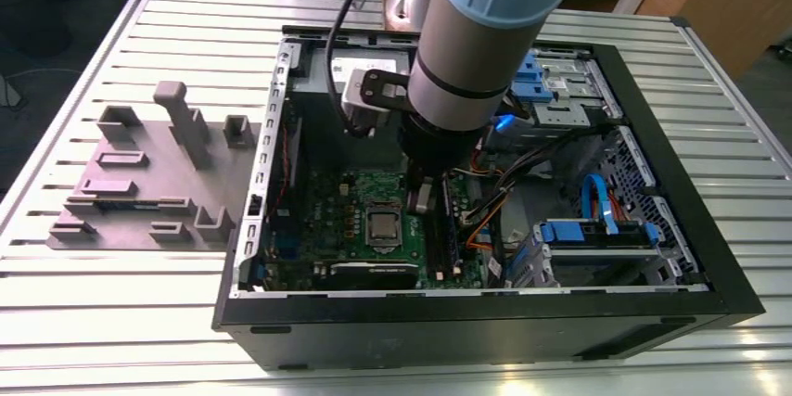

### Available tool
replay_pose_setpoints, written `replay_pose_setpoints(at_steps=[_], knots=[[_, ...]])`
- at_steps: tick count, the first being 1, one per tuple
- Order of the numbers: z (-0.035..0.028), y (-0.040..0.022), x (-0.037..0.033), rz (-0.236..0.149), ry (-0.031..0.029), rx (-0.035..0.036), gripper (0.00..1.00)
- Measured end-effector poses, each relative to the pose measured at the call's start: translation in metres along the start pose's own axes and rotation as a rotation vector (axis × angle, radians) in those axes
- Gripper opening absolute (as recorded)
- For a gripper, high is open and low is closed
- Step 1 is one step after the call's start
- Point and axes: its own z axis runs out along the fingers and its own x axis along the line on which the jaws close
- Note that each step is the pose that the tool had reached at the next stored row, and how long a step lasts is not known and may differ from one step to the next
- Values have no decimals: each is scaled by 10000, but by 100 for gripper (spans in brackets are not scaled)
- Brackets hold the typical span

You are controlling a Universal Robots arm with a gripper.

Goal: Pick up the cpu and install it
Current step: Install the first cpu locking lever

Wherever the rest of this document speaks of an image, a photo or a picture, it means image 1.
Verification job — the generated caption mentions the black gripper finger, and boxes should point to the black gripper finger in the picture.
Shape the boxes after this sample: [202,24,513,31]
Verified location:
[407,175,439,216]

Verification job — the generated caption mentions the black RAM slot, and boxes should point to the black RAM slot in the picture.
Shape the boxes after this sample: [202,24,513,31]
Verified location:
[427,213,453,276]
[439,172,465,275]

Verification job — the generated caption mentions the green motherboard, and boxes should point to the green motherboard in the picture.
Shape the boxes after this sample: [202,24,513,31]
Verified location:
[266,166,491,290]

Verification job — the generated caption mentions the black graphics card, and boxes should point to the black graphics card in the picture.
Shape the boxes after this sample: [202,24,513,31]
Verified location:
[313,260,422,290]

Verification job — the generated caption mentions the blue plastic drive latch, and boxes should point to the blue plastic drive latch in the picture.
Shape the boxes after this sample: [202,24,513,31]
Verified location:
[521,53,547,84]
[510,81,558,103]

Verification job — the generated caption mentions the grey power supply unit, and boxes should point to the grey power supply unit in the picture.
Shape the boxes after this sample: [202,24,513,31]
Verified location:
[289,46,415,166]

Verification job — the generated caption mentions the grey metal disk bay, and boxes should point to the grey metal disk bay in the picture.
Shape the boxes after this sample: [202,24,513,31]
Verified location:
[530,218,686,289]
[494,45,626,152]

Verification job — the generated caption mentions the hard disk in blue carrier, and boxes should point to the hard disk in blue carrier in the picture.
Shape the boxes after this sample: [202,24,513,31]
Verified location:
[535,221,663,249]

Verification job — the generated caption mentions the black PC case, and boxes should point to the black PC case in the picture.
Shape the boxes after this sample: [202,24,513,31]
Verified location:
[213,23,767,370]

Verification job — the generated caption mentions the grey parts rack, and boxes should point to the grey parts rack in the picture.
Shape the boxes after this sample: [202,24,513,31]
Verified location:
[46,80,261,252]

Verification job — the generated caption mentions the RAM stick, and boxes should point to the RAM stick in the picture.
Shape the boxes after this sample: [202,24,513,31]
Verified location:
[93,199,167,212]

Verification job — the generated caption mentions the wooden cabinet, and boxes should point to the wooden cabinet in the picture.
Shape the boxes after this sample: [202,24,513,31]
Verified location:
[637,0,792,80]

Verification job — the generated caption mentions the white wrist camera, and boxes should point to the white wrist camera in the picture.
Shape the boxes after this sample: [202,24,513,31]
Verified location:
[486,107,529,147]
[341,68,411,114]

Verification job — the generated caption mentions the orange wire bundle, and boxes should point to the orange wire bundle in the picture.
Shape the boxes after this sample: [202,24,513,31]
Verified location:
[465,223,497,253]

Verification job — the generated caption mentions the black camera cable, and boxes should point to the black camera cable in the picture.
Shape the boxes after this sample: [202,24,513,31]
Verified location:
[326,0,390,139]

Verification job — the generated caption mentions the black sleeved cable bundle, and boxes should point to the black sleeved cable bundle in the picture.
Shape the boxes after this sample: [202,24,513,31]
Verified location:
[463,124,621,225]

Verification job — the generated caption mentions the blue SATA wire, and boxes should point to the blue SATA wire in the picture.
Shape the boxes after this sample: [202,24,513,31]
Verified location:
[505,247,529,286]
[581,173,622,236]

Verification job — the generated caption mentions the red black twisted wire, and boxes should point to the red black twisted wire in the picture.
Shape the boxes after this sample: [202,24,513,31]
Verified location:
[274,117,293,211]

